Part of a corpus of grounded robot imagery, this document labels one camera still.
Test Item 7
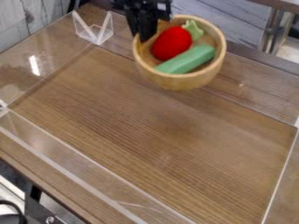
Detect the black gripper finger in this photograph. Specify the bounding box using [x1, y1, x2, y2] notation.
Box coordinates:
[139, 10, 157, 42]
[125, 10, 139, 36]

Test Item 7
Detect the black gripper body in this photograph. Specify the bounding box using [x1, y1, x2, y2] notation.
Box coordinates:
[112, 0, 173, 20]

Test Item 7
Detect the wooden bowl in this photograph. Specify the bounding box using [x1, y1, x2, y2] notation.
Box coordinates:
[132, 14, 227, 91]

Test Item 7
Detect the red fruit with green leaf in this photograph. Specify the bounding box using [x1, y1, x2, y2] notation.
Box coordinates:
[151, 19, 204, 61]

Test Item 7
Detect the green rectangular block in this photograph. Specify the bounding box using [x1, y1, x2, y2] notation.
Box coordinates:
[155, 45, 216, 74]

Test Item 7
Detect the black table leg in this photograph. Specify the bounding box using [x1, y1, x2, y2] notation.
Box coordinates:
[29, 185, 43, 202]

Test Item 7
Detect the metal frame in background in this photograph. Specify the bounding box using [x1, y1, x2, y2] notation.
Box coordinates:
[260, 9, 299, 55]

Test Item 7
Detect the clear acrylic tray wall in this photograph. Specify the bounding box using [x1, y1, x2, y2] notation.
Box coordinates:
[0, 102, 195, 224]

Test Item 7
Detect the black cable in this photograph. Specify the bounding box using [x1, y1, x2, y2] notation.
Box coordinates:
[0, 199, 27, 224]

